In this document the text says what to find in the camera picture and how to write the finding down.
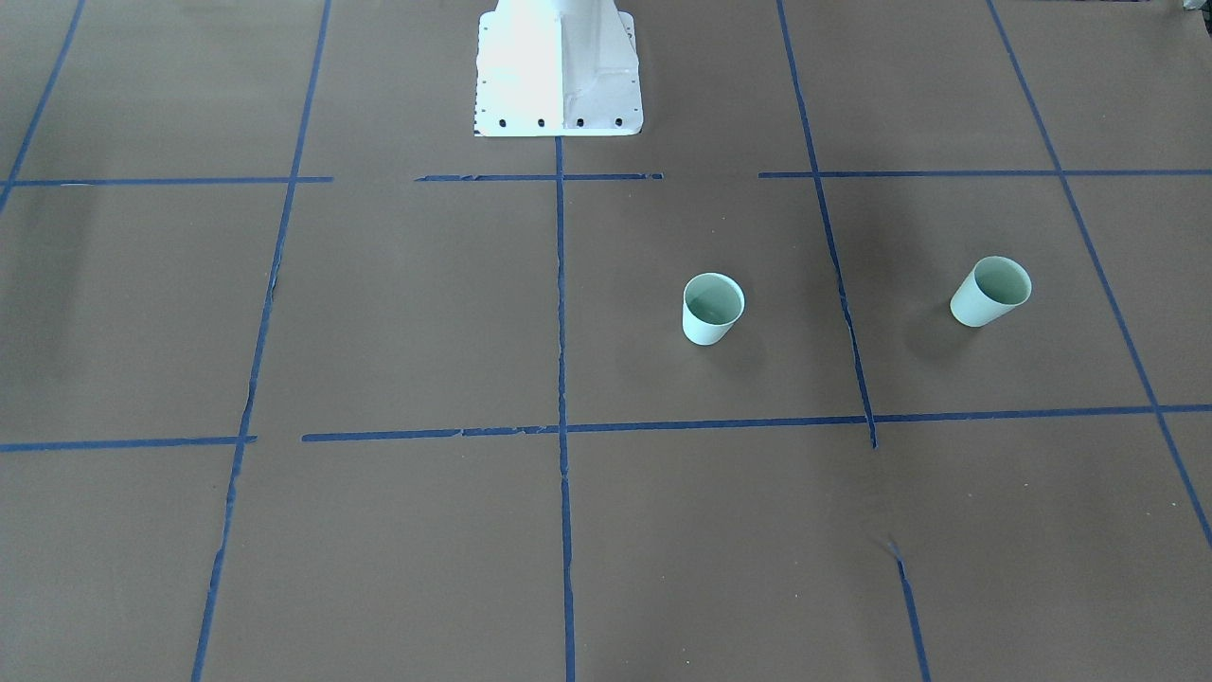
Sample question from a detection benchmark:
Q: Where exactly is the green cup standing on table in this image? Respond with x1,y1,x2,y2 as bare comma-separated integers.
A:
681,273,747,346

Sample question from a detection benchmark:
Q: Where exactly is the green cup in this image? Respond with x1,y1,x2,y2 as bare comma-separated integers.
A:
681,273,747,346
949,256,1033,328

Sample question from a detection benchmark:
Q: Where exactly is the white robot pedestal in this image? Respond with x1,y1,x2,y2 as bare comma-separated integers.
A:
471,1,645,137

